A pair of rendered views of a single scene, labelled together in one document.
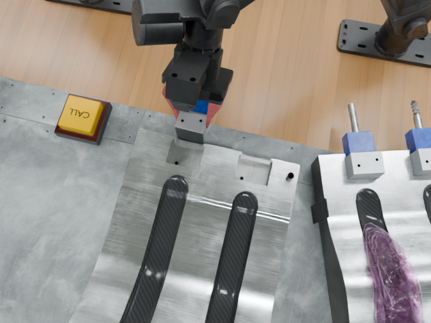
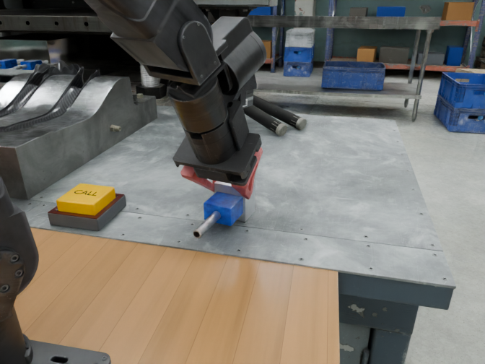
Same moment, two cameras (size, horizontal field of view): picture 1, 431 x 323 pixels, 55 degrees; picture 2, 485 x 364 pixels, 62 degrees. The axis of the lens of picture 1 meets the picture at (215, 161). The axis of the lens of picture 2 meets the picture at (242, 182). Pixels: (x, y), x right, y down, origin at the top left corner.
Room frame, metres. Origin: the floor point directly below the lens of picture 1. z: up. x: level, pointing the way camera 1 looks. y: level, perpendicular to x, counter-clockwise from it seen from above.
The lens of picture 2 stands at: (0.83, 0.47, 1.10)
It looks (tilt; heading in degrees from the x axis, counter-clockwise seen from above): 25 degrees down; 180
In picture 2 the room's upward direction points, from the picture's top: straight up
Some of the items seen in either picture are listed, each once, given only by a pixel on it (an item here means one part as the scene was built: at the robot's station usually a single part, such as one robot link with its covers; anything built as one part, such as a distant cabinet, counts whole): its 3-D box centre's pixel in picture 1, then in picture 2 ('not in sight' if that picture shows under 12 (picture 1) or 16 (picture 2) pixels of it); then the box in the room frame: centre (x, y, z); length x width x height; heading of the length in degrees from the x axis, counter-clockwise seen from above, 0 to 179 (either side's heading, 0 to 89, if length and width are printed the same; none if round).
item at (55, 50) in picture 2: not in sight; (62, 55); (-0.93, -0.29, 0.87); 0.50 x 0.27 x 0.17; 166
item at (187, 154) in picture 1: (186, 156); not in sight; (0.21, 0.05, 0.87); 0.05 x 0.05 x 0.04; 76
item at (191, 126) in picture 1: (199, 102); not in sight; (0.32, 0.03, 0.83); 0.13 x 0.05 x 0.05; 165
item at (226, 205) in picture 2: not in sight; (220, 211); (0.33, 0.44, 0.83); 0.13 x 0.05 x 0.05; 156
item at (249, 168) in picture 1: (252, 171); not in sight; (0.18, -0.06, 0.87); 0.05 x 0.05 x 0.04; 76
